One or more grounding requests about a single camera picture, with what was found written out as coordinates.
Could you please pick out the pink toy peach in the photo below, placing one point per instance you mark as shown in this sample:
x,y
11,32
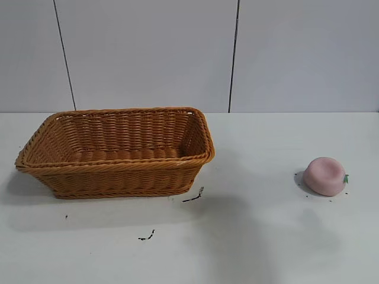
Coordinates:
x,y
323,176

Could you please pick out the brown woven wicker basket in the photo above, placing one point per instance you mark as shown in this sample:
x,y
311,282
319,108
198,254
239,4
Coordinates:
x,y
118,174

